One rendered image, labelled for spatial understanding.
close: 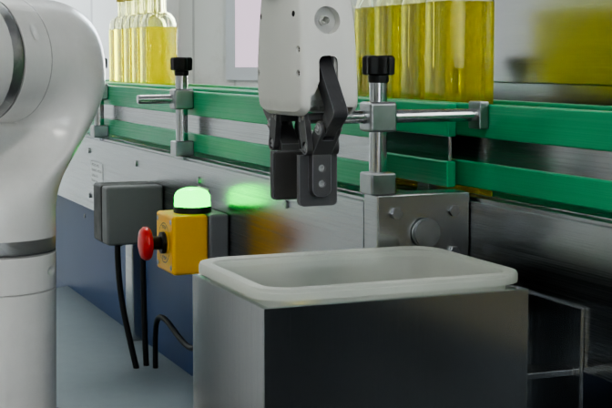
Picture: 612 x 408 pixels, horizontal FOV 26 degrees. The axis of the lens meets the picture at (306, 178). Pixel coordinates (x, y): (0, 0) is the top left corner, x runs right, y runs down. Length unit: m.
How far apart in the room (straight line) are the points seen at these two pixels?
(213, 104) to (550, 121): 0.63
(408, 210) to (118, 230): 0.69
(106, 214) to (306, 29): 0.86
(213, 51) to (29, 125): 3.98
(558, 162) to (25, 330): 0.50
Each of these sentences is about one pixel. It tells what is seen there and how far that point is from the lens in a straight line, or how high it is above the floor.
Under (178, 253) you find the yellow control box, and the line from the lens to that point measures 1.55.
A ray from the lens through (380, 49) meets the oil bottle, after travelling 1.47.
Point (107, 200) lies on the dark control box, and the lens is 1.81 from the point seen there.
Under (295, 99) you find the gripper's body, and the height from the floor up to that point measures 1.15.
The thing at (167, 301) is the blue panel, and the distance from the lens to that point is 1.91.
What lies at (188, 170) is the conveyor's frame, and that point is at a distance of 1.71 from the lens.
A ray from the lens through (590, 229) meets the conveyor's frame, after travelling 1.07.
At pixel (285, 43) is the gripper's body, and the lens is 1.02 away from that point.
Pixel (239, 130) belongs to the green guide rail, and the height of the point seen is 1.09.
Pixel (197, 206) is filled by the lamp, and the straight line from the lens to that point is 1.57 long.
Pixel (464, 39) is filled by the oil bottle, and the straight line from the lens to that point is 1.35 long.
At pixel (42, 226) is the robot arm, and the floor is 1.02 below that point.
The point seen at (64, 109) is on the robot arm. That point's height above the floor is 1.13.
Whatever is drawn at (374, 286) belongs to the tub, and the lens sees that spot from 0.98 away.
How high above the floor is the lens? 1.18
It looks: 5 degrees down
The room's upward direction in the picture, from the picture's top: straight up
